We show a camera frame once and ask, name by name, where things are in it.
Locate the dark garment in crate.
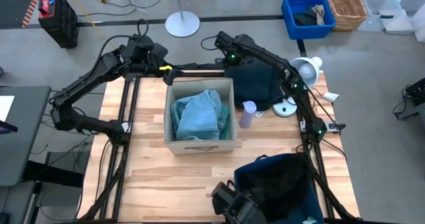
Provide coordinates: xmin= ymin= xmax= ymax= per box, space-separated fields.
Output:
xmin=293 ymin=5 xmax=319 ymax=27

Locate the white round disc base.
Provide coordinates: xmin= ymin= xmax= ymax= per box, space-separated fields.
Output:
xmin=272 ymin=96 xmax=298 ymax=118

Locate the black equipment with cables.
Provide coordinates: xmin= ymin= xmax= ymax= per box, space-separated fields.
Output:
xmin=392 ymin=76 xmax=425 ymax=122

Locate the black red tool case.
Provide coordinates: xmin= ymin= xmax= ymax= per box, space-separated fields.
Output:
xmin=37 ymin=0 xmax=80 ymax=49

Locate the white paper tag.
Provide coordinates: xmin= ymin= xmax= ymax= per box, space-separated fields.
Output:
xmin=321 ymin=91 xmax=341 ymax=103

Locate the turquoise garment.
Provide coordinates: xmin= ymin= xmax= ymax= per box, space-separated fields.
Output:
xmin=217 ymin=102 xmax=231 ymax=141

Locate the purple spray bottle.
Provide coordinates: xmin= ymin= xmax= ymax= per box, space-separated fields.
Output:
xmin=238 ymin=100 xmax=258 ymax=130

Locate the black garment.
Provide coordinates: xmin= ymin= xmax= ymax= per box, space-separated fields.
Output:
xmin=237 ymin=153 xmax=313 ymax=223

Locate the white round floor stand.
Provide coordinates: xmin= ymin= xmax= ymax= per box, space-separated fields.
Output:
xmin=164 ymin=0 xmax=201 ymax=39

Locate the black computer desk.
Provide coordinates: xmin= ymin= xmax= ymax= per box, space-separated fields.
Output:
xmin=0 ymin=85 xmax=53 ymax=224

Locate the blue plastic crate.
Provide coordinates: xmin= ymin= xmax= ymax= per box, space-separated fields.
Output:
xmin=280 ymin=0 xmax=337 ymax=41

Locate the white paper sheet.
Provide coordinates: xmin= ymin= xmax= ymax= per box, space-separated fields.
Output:
xmin=0 ymin=95 xmax=16 ymax=123

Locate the dark navy garment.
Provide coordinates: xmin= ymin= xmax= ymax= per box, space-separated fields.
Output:
xmin=224 ymin=58 xmax=285 ymax=111

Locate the light blue denim garment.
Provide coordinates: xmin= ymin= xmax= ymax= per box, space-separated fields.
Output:
xmin=170 ymin=88 xmax=230 ymax=142

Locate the beige garment in crate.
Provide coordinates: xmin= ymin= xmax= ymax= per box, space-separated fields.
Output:
xmin=311 ymin=3 xmax=327 ymax=26

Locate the navy white fabric basket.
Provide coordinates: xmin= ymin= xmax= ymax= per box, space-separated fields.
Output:
xmin=233 ymin=153 xmax=325 ymax=224

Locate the beige fabric storage box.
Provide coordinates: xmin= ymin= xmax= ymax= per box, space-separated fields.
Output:
xmin=163 ymin=76 xmax=238 ymax=156

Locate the clear plastic tub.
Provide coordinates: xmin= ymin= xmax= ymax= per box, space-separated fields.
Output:
xmin=392 ymin=0 xmax=425 ymax=44
xmin=357 ymin=0 xmax=415 ymax=36

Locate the white lamp with bulb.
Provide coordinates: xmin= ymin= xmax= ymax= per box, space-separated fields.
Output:
xmin=289 ymin=56 xmax=323 ymax=89

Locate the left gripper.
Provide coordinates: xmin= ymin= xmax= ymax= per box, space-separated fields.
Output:
xmin=127 ymin=34 xmax=184 ymax=86

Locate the wicker basket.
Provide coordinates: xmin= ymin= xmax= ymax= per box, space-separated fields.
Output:
xmin=325 ymin=0 xmax=369 ymax=33

